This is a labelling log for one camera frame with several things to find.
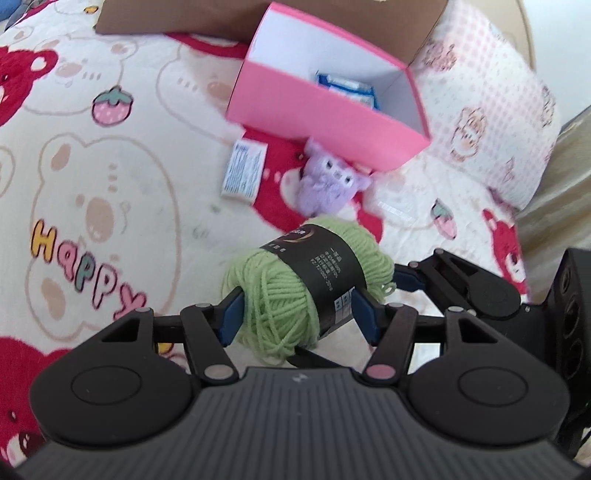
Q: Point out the beige headboard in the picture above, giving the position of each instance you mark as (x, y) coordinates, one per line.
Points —
(524, 27)

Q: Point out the pink cardboard box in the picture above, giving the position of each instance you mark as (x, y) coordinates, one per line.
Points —
(300, 115)

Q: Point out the green yarn ball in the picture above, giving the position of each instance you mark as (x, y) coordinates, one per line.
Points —
(272, 295)

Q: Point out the bear printed blanket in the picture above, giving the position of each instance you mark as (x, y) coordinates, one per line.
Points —
(115, 207)

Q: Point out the pink checked pillow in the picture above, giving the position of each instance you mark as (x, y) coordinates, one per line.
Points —
(485, 92)

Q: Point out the blue snack packet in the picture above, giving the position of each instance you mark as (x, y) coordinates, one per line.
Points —
(346, 87)

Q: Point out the beige cloth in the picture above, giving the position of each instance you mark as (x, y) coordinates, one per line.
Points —
(563, 194)

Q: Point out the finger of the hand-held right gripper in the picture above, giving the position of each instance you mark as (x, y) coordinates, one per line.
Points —
(318, 360)
(438, 274)

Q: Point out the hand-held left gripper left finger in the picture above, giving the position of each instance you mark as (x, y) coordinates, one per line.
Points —
(231, 319)

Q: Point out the brown embroidered pillow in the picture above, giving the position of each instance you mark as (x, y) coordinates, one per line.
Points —
(184, 18)

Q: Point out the white tissue pack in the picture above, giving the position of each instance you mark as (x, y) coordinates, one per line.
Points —
(242, 170)

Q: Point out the grey plush toy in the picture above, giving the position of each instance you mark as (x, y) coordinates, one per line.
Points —
(11, 9)

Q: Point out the purple plush toy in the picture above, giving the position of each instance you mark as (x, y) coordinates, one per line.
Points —
(323, 184)

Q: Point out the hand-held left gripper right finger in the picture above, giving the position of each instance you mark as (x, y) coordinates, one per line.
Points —
(364, 319)

